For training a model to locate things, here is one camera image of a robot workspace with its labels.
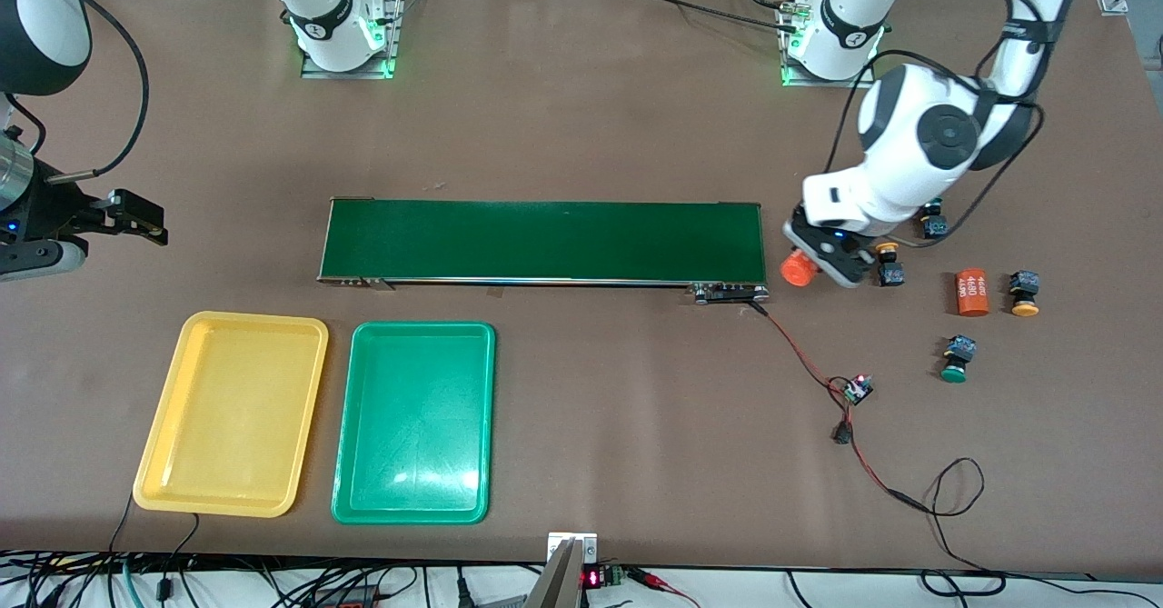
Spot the orange 4680 battery cylinder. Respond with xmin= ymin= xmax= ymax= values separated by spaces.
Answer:
xmin=956 ymin=267 xmax=991 ymax=318
xmin=780 ymin=252 xmax=819 ymax=289

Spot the yellow push button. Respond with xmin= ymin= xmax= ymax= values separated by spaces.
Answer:
xmin=1010 ymin=270 xmax=1041 ymax=318
xmin=874 ymin=241 xmax=905 ymax=288

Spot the yellow plastic tray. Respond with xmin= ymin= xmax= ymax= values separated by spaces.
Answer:
xmin=133 ymin=311 xmax=330 ymax=519

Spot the green conveyor belt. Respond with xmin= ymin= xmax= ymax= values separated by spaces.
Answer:
xmin=316 ymin=197 xmax=771 ymax=305

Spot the green plastic tray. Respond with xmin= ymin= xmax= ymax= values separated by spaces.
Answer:
xmin=331 ymin=321 xmax=497 ymax=525

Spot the red clip lead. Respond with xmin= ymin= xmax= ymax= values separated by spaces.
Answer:
xmin=627 ymin=568 xmax=701 ymax=608

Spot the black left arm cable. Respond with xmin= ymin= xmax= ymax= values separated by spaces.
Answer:
xmin=822 ymin=0 xmax=1046 ymax=245

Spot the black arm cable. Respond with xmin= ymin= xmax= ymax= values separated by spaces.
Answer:
xmin=41 ymin=0 xmax=151 ymax=182
xmin=822 ymin=0 xmax=1046 ymax=245

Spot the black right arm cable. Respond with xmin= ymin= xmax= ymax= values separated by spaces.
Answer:
xmin=41 ymin=0 xmax=151 ymax=182

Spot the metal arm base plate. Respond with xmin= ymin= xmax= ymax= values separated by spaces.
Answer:
xmin=779 ymin=0 xmax=878 ymax=89
xmin=300 ymin=0 xmax=407 ymax=80

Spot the black power cable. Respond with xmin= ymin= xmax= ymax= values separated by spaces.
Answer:
xmin=627 ymin=0 xmax=800 ymax=36

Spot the thin black cable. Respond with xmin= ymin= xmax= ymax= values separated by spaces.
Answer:
xmin=159 ymin=513 xmax=201 ymax=595
xmin=109 ymin=494 xmax=135 ymax=559

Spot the looped black cable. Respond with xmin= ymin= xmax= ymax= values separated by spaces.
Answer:
xmin=909 ymin=458 xmax=1008 ymax=595

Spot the silver mounting bracket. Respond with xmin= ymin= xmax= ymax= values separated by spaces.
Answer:
xmin=547 ymin=532 xmax=599 ymax=565

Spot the grey camera stand beam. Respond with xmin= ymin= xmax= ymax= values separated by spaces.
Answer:
xmin=525 ymin=540 xmax=584 ymax=608

